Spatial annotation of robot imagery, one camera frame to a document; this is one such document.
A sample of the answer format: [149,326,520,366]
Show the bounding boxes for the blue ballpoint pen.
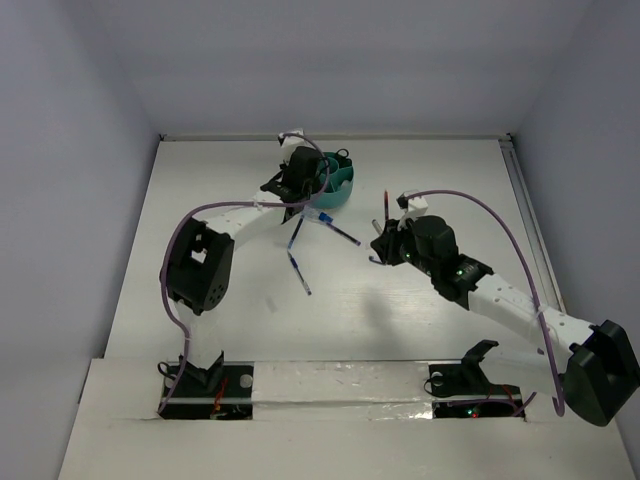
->
[287,251,312,296]

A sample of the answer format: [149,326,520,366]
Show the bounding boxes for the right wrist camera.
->
[396,190,429,222]

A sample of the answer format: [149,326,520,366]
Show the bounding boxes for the clear blue-capped marker pen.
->
[301,208,333,224]

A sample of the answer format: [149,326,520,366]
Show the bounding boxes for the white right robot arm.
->
[370,215,639,427]

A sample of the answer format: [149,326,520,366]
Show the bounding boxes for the blue gel pen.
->
[287,216,304,251]

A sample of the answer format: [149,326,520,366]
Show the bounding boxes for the purple dark gel pen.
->
[325,223,361,247]

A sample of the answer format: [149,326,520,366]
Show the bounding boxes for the red pen refill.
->
[383,190,390,224]

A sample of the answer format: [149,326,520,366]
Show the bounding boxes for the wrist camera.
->
[278,128,308,163]
[396,190,429,222]

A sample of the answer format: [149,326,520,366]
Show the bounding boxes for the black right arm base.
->
[423,340,525,419]

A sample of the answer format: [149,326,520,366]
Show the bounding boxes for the teal round desk organizer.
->
[311,152,355,210]

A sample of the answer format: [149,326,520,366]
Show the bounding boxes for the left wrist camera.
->
[278,128,308,163]

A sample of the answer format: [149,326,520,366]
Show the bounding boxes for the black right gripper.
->
[370,214,437,277]

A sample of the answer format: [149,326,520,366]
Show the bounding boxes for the clear plastic cap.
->
[266,297,278,314]

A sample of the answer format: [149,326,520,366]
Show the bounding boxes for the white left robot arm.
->
[160,141,330,385]

